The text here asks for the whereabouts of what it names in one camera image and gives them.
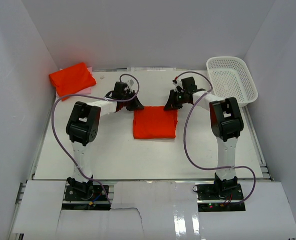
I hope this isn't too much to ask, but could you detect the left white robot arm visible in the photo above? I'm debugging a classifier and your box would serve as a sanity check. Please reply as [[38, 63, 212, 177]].
[[66, 80, 144, 200]]

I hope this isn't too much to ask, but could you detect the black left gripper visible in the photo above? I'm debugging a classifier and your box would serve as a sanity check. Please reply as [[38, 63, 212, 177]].
[[121, 90, 144, 112]]

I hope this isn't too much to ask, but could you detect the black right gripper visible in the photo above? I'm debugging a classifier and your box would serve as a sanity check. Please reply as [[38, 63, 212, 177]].
[[164, 89, 188, 111]]

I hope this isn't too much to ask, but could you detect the white perforated plastic basket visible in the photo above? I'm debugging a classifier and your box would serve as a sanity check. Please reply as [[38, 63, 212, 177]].
[[206, 56, 258, 108]]

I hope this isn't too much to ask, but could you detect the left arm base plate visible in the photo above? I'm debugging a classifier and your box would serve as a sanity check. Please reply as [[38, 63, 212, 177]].
[[62, 184, 111, 211]]

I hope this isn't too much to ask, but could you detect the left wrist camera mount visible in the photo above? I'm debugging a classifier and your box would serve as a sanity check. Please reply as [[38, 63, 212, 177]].
[[127, 79, 134, 87]]

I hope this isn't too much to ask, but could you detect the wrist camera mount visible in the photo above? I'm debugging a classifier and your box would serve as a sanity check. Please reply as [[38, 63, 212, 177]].
[[172, 79, 183, 93], [127, 79, 134, 87]]

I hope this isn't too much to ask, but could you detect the aluminium frame rail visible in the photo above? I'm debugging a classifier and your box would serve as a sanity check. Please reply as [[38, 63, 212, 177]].
[[8, 183, 26, 240]]

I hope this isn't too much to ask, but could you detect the orange t-shirt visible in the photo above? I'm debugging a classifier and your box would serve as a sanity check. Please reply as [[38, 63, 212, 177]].
[[132, 106, 178, 140], [49, 62, 96, 97]]

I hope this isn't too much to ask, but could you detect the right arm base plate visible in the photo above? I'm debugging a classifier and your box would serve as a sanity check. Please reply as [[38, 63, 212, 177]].
[[192, 183, 246, 213]]

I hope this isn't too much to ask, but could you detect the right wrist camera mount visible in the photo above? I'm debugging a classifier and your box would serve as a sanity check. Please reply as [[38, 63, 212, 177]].
[[172, 79, 183, 93]]

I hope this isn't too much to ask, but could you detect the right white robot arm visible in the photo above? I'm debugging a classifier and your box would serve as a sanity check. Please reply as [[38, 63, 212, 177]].
[[164, 77, 244, 200]]

